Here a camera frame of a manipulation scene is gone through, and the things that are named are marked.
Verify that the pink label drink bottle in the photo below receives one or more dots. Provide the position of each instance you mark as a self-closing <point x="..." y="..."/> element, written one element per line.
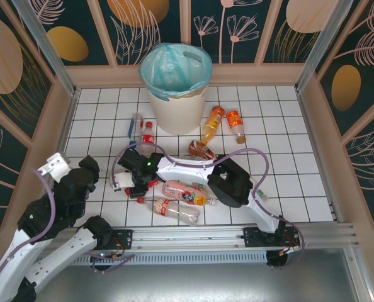
<point x="177" y="190"/>

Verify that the cola bottle red label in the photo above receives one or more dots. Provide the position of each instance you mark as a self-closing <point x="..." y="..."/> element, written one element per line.
<point x="148" y="138"/>

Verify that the large clear bottle red cap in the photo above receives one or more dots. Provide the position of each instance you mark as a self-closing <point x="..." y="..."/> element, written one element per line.
<point x="174" y="212"/>

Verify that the brown label drink bottle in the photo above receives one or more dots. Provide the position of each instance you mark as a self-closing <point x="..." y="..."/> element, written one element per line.
<point x="199" y="149"/>

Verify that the orange juice bottle yellow label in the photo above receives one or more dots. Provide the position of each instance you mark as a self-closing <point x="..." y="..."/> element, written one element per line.
<point x="213" y="121"/>

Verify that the clear bottle orange label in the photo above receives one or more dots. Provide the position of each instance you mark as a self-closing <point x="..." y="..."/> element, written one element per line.
<point x="235" y="122"/>

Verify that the beige label bottle green cap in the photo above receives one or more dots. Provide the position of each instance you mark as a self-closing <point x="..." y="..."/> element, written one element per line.
<point x="262" y="195"/>

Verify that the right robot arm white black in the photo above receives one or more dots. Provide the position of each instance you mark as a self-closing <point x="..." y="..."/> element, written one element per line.
<point x="187" y="170"/>

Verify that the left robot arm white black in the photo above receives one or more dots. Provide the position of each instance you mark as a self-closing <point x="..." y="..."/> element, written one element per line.
<point x="80" y="242"/>

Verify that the cream plastic waste bin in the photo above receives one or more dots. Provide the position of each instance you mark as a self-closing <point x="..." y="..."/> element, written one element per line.
<point x="177" y="113"/>

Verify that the light blue bin liner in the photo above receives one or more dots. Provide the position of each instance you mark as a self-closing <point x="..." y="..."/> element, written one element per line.
<point x="162" y="69"/>

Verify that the clear bottle blue label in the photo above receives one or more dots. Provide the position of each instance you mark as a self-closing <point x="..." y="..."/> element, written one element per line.
<point x="136" y="126"/>

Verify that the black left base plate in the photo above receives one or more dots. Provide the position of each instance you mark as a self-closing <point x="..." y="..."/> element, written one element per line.
<point x="124" y="239"/>

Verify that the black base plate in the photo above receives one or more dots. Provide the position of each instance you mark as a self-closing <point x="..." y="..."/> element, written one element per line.
<point x="124" y="239"/>
<point x="253" y="236"/>

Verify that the aluminium mounting rail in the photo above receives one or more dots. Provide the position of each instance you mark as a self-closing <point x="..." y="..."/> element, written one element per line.
<point x="187" y="236"/>

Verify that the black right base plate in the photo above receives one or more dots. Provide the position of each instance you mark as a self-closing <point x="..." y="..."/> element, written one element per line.
<point x="253" y="236"/>

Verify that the aluminium corner post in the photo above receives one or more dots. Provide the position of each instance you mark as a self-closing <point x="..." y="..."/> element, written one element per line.
<point x="319" y="50"/>
<point x="48" y="56"/>

